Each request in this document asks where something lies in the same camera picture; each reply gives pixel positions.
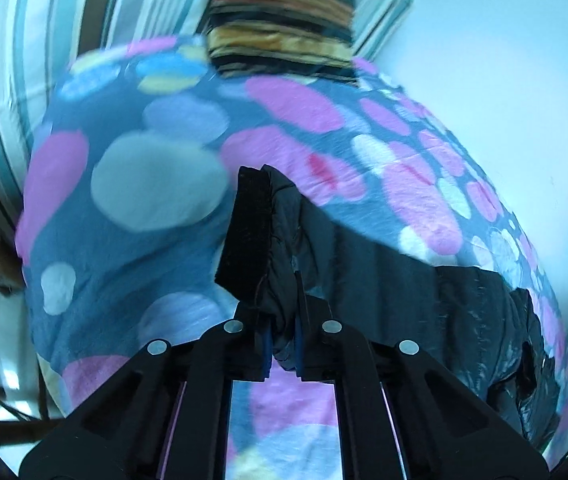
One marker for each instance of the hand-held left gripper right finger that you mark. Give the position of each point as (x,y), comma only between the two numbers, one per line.
(300,356)

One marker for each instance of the teal white striped pillow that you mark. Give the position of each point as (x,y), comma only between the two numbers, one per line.
(39,60)

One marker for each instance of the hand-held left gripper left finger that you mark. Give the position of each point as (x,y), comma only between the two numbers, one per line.
(265,356)

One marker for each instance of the black puffer jacket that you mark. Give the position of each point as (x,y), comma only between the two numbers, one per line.
(363,270)

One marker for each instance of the polka dot blanket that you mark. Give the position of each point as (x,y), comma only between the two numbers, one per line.
(164,200)

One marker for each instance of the brown yellow striped cushion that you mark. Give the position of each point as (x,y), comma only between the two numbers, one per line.
(284,15)

